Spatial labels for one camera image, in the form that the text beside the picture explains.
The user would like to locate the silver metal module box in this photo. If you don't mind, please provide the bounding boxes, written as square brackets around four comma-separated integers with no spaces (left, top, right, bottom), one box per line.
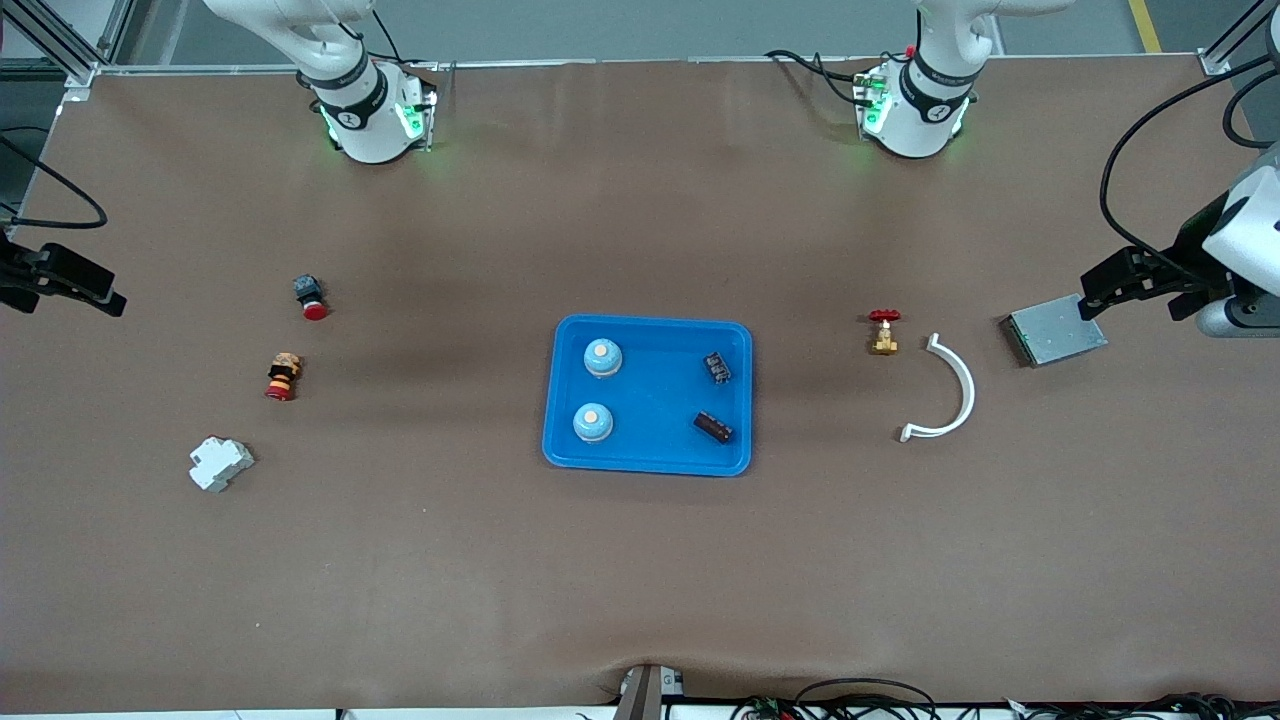
[1001,293,1110,369]

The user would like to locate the white curved plastic clamp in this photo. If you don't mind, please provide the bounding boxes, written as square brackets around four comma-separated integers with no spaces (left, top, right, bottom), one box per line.
[899,332,976,444]

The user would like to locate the red pushbutton with orange base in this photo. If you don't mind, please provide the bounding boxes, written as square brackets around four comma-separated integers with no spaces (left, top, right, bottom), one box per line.
[264,352,303,402]

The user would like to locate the white circuit breaker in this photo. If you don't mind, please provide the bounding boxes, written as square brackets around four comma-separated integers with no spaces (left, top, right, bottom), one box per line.
[189,436,256,494]

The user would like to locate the blue plastic tray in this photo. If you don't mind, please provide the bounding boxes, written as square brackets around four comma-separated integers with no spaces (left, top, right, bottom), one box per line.
[541,314,753,478]

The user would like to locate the silver table edge strip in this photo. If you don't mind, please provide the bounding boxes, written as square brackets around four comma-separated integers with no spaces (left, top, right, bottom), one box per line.
[95,53,1216,77]

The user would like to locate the brown table mat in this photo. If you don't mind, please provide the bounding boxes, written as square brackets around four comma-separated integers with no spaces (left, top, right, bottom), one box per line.
[0,55,1280,713]

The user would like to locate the aluminium frame post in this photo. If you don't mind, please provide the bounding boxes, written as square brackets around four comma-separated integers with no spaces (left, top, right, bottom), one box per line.
[1200,0,1280,76]
[0,0,136,101]

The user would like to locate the black right arm base cable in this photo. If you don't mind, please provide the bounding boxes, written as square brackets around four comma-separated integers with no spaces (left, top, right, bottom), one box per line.
[368,8,443,73]

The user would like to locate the black arm base cable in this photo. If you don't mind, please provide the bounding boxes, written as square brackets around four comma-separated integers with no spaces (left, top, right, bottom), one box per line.
[765,48,876,109]
[368,8,443,73]

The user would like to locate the black left arm base cable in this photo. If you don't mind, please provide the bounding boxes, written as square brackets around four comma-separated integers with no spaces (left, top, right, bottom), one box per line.
[765,48,876,109]

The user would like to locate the tangled black cable bundle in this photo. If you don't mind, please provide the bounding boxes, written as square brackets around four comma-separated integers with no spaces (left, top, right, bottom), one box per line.
[1010,692,1280,720]

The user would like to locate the black looped cable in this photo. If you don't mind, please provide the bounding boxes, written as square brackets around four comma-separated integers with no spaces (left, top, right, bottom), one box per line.
[795,677,938,720]

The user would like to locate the grey metal mounting bracket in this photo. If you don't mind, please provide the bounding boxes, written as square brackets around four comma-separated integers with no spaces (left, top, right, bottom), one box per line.
[615,663,686,720]

